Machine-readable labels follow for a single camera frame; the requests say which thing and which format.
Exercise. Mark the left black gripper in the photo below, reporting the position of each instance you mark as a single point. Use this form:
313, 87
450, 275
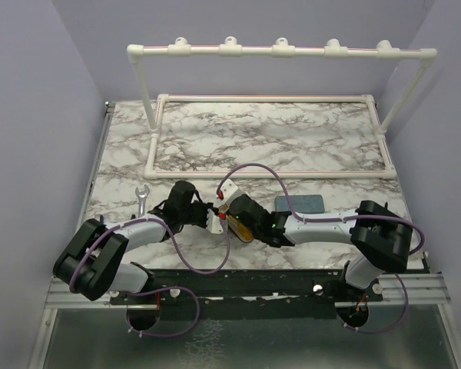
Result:
207, 206

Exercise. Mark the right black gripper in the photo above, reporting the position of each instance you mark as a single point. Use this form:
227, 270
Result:
242, 195

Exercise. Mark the black glasses case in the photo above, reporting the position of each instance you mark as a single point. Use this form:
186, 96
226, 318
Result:
242, 234

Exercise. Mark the orange plastic sunglasses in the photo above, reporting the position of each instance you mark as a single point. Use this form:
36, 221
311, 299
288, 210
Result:
240, 230

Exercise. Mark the blue-grey glasses case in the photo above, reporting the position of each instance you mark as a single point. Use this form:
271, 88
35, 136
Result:
306, 204

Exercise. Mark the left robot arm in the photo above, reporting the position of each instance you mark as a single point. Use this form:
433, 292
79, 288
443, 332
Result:
91, 263

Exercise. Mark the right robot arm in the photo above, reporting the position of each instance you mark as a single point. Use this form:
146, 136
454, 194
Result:
382, 237

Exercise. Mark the silver wrench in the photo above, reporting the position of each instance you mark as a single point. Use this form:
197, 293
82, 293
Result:
142, 195

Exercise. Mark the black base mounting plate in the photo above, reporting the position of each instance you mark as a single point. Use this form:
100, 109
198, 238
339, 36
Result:
247, 294

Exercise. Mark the white PVC pipe rack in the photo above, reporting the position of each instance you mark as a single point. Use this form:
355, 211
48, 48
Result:
230, 48

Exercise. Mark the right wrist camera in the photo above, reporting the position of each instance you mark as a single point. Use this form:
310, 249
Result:
228, 191

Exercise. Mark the aluminium extrusion rail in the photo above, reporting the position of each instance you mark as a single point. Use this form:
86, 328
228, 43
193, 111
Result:
60, 297

